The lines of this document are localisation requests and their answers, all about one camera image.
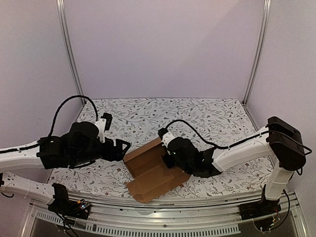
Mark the floral patterned table mat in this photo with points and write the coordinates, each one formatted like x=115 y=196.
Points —
x=221 y=121

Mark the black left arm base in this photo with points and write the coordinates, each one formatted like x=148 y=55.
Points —
x=64 y=206

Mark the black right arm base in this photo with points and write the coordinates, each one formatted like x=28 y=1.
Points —
x=264 y=209

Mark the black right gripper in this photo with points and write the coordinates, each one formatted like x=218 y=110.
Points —
x=168 y=161

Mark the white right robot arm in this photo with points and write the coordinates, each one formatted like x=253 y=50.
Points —
x=277 y=138

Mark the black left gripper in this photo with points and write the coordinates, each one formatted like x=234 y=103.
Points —
x=118 y=155

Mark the aluminium frame post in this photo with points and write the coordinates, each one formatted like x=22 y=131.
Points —
x=258 y=51
x=68 y=46

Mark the aluminium front rail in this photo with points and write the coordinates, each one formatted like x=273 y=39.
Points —
x=191 y=217

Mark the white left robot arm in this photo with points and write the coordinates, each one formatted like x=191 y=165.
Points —
x=46 y=153

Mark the brown cardboard box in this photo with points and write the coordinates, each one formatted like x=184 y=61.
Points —
x=151 y=177

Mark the right aluminium frame post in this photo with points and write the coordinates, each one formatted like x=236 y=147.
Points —
x=258 y=51

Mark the left aluminium frame post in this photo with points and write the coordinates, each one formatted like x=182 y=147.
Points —
x=68 y=46

